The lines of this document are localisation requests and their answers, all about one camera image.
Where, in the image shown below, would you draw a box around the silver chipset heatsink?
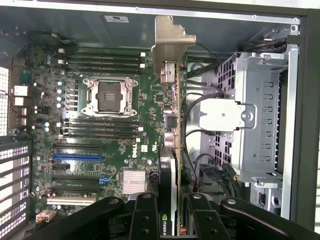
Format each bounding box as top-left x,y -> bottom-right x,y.
122,169 -> 146,195

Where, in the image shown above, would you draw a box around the green Dell motherboard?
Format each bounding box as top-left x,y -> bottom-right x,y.
9,44 -> 188,226

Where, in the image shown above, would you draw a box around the white PCI expansion slot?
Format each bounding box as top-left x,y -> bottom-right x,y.
46,195 -> 97,206

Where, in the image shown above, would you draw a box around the long black expansion slot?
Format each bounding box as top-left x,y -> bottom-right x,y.
53,143 -> 104,151
51,174 -> 101,183
51,185 -> 101,194

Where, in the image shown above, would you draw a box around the blue expansion slot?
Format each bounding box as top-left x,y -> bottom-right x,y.
52,153 -> 104,163

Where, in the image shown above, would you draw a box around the black RAM slot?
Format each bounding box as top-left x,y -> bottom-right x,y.
57,118 -> 144,125
57,124 -> 144,130
58,62 -> 147,70
58,69 -> 147,77
58,55 -> 147,63
57,129 -> 144,135
58,48 -> 147,56

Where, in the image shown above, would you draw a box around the short black expansion slot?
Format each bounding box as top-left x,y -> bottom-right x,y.
51,163 -> 71,172

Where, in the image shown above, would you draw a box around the white power connector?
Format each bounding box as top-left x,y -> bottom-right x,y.
35,209 -> 58,223

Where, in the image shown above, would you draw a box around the silver CPU socket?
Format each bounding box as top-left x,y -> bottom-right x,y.
81,76 -> 140,118

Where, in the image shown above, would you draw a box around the silver drive cage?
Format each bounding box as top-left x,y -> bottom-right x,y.
199,51 -> 300,219

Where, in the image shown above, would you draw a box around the open black PC case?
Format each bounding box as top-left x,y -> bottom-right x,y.
0,0 -> 320,240

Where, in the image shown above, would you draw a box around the white case sticker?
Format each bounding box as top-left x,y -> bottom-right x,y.
103,15 -> 130,24

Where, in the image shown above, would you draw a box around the red-black twisted wire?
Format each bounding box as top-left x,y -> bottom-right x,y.
7,91 -> 27,118

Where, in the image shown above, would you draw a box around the black and white fan wire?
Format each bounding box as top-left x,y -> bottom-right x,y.
32,31 -> 78,46

